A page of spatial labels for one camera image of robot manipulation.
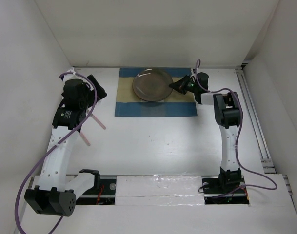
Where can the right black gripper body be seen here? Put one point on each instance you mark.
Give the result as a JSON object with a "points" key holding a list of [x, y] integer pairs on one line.
{"points": [[192, 87]]}

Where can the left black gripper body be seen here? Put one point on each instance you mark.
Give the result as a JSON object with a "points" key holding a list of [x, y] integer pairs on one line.
{"points": [[88, 101]]}

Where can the pink handled knife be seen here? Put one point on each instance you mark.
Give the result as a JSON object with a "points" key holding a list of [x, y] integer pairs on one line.
{"points": [[98, 121]]}

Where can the blue beige cloth placemat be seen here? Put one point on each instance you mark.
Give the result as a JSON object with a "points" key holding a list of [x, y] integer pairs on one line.
{"points": [[129, 105]]}

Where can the dark olive round plate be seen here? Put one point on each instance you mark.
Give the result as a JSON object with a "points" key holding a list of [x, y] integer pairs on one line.
{"points": [[152, 85]]}

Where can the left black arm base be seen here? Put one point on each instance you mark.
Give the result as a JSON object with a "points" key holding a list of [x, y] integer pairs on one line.
{"points": [[104, 195]]}

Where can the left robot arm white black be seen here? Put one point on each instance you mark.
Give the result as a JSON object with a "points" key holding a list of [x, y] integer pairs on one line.
{"points": [[53, 194]]}

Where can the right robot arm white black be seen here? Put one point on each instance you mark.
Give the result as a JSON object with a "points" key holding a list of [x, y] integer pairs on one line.
{"points": [[228, 116]]}

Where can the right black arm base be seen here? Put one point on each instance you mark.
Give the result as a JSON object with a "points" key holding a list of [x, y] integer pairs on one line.
{"points": [[214, 194]]}

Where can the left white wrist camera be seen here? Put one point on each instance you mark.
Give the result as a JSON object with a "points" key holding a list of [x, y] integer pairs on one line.
{"points": [[70, 74]]}

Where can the pink handled fork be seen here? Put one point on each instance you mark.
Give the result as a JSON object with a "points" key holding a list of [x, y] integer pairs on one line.
{"points": [[84, 138]]}

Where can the aluminium rail right side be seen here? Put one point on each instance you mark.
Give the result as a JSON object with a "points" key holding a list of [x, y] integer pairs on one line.
{"points": [[265, 156]]}

